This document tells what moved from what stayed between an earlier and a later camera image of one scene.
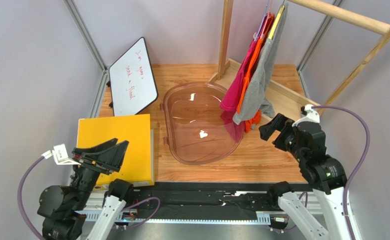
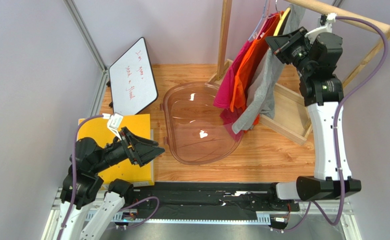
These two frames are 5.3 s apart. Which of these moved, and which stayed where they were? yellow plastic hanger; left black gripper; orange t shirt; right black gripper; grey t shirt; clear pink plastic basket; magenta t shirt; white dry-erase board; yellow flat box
Moved: orange t shirt; right black gripper; magenta t shirt; yellow plastic hanger; grey t shirt; left black gripper
Stayed: clear pink plastic basket; yellow flat box; white dry-erase board
